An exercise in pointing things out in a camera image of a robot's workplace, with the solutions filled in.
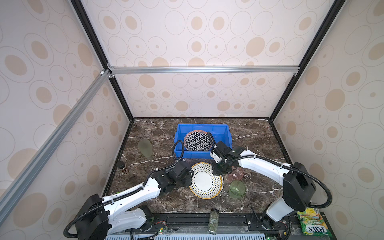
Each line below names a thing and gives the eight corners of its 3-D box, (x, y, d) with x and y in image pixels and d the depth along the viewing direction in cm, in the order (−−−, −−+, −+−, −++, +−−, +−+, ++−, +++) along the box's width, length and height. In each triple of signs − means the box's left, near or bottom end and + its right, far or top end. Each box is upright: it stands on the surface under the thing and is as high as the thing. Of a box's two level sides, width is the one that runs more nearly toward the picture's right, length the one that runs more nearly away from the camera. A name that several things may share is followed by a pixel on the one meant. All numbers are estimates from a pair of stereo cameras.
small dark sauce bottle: (122, 175, 92) (115, 167, 84) (124, 169, 95) (118, 161, 87) (129, 175, 92) (122, 167, 84) (130, 169, 95) (124, 161, 87)
